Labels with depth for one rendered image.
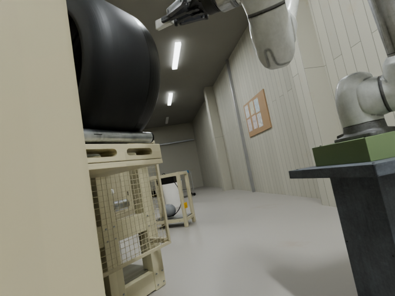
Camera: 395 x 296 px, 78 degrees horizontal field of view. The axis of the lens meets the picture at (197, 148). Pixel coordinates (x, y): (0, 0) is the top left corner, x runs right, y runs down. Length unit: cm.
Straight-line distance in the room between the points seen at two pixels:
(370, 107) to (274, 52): 57
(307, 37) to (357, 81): 271
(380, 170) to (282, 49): 48
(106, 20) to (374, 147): 101
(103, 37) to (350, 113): 98
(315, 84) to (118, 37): 306
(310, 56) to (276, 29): 305
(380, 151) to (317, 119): 244
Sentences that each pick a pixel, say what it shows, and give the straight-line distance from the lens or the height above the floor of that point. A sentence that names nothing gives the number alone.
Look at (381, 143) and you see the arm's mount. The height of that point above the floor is 71.
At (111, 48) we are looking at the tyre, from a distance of 85.
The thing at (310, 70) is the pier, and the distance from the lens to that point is 368.
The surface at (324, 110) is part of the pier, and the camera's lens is 359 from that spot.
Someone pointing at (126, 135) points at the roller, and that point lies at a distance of 91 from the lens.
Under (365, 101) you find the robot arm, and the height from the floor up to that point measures 88.
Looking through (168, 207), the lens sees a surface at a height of 30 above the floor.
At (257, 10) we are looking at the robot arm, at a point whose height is 110.
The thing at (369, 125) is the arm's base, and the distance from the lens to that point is 120.
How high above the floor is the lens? 72
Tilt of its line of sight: 6 degrees up
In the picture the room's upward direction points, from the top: 10 degrees counter-clockwise
